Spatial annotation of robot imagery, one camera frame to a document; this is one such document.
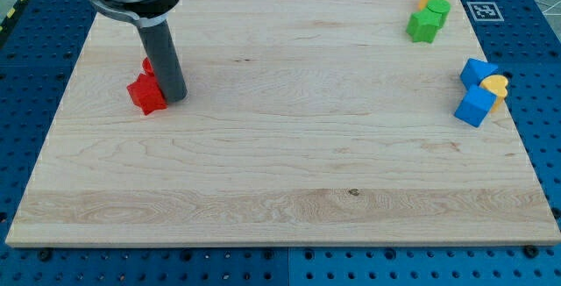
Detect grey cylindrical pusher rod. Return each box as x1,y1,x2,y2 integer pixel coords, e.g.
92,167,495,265
138,20,188,104

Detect red circle block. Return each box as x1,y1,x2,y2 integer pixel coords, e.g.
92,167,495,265
142,57,154,76

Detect green circle block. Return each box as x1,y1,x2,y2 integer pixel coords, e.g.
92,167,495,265
426,0,451,28

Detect red star block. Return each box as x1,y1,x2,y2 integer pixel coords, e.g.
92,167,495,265
126,74,167,115

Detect light wooden board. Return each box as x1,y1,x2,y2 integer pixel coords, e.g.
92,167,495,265
6,0,560,248

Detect green star block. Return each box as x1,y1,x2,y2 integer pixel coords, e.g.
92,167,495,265
406,8,442,43

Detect blue triangle block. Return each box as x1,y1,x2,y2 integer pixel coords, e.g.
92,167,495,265
460,58,499,89

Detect blue cube block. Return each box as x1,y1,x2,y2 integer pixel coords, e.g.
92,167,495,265
454,85,497,127

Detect white fiducial marker tag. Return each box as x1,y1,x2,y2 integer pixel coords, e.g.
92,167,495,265
467,1,504,22

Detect yellow heart block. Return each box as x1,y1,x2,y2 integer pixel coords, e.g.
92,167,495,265
479,75,508,112

